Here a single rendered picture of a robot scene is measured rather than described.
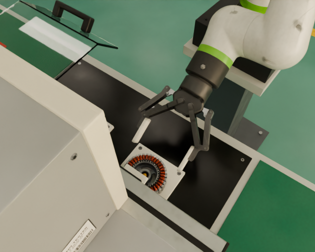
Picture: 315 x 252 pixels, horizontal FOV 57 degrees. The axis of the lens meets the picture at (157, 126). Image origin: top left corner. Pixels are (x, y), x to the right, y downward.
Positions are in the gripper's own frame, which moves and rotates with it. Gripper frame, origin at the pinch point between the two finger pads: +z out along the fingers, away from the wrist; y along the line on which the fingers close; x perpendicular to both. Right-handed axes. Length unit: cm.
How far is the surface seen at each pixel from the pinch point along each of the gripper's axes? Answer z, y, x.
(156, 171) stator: 4.2, -2.0, -0.1
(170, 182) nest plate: 5.3, -6.0, -3.1
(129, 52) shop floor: -32, 85, -115
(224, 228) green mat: 7.7, -22.8, -5.4
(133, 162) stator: 5.3, 3.9, 1.2
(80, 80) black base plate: -4.4, 36.9, -10.1
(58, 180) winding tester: -2, -8, 52
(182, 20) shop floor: -75, 73, -140
